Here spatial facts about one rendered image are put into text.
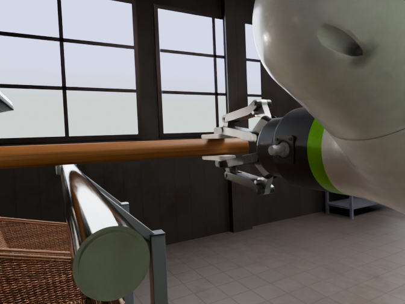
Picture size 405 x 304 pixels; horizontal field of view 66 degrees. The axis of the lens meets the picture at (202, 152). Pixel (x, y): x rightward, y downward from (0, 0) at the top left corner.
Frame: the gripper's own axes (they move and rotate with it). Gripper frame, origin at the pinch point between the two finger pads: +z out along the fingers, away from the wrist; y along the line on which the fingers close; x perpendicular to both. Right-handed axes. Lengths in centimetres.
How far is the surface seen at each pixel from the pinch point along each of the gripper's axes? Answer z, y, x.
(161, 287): 34, 39, -1
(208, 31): 296, -132, 154
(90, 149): -1.1, -0.6, -21.3
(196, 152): -1.0, 0.8, -4.5
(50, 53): 286, -88, -21
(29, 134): 285, -12, -43
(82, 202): -29.1, 2.0, -24.9
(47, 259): 84, 42, -29
